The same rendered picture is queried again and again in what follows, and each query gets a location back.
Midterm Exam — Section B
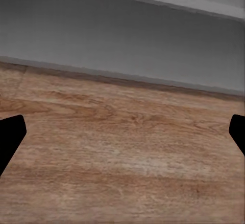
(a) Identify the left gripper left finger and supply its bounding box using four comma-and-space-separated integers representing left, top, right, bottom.
0, 114, 27, 176

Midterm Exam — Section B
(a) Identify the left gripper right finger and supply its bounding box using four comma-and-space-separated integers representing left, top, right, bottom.
229, 114, 245, 155

